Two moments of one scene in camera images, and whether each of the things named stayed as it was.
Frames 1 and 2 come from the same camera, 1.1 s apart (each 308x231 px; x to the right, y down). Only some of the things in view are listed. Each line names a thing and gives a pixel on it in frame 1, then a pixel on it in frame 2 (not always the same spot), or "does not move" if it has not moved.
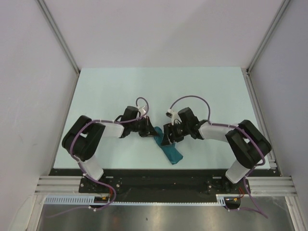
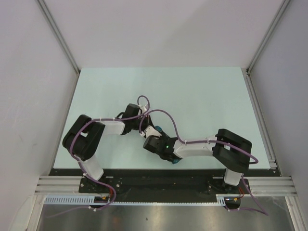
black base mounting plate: [164, 185] does not move
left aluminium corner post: [51, 21] does not move
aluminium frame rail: [267, 186] does not move
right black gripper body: [178, 135] → [163, 137]
